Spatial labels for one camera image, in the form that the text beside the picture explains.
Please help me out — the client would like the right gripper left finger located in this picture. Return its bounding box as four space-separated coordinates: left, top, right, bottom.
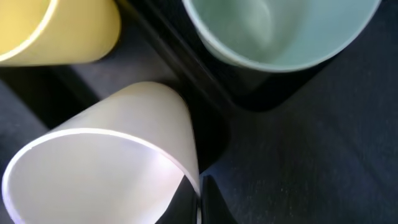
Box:
155 175 200 224

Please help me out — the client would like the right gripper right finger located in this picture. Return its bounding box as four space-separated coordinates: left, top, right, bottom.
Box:
201 174 239 224

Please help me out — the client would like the pale pink cup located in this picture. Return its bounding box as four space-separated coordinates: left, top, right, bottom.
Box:
1 81 201 224

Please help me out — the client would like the black tray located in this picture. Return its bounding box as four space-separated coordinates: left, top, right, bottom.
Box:
124 0 343 113

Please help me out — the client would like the green cup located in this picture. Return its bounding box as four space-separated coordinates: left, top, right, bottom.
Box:
182 0 382 94

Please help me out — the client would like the yellow cup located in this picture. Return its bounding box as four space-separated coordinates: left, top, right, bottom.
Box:
0 0 122 68

